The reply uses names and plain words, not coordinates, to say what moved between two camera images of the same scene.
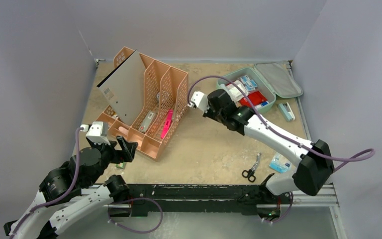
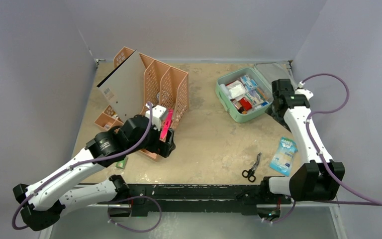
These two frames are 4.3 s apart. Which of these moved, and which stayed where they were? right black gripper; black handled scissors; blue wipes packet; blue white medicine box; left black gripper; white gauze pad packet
Moved: right black gripper; left black gripper
Stayed: blue white medicine box; black handled scissors; blue wipes packet; white gauze pad packet
